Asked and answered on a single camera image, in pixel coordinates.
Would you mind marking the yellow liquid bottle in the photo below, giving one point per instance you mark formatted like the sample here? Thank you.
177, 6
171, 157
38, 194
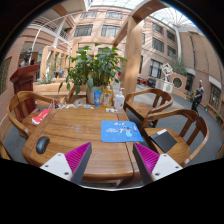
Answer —
107, 97

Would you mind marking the blue tube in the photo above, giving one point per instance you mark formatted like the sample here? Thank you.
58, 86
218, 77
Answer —
97, 95

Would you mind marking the white pump dispenser bottle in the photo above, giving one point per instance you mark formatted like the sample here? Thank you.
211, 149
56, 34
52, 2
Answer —
119, 100

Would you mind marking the blue cartoon mouse pad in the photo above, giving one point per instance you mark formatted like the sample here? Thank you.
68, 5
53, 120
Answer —
120, 131

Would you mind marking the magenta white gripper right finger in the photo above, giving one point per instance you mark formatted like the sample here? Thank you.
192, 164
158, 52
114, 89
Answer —
153, 166

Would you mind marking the wooden chair near right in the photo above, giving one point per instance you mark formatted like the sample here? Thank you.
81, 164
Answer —
185, 126

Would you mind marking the red white package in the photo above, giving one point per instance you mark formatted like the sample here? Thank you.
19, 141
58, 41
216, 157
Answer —
36, 120

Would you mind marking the wooden table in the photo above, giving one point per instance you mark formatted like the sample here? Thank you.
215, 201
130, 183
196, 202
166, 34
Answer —
71, 128

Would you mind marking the white sculpture on pedestal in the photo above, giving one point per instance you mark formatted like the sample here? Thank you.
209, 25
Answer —
164, 84

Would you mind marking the dark red wooden podium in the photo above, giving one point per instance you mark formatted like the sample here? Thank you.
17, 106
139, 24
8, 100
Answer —
24, 77

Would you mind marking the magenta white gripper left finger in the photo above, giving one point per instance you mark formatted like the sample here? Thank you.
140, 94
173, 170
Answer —
70, 166

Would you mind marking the wooden chair left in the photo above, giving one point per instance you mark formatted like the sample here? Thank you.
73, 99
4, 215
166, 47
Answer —
22, 108

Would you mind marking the wooden chair far right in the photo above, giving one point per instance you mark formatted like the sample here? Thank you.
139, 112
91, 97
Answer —
161, 101

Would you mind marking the black notebook on chair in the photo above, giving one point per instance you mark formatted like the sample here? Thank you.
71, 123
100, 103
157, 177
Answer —
163, 140

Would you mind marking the wooden chair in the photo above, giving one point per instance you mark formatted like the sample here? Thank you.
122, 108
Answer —
185, 126
22, 108
161, 101

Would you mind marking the green potted plant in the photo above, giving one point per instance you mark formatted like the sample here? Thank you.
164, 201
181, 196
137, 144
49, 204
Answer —
92, 70

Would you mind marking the person in dark clothes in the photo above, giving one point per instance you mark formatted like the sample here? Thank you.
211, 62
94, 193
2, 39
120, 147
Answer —
197, 96

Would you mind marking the dark grey computer mouse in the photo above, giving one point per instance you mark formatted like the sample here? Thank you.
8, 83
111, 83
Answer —
42, 144

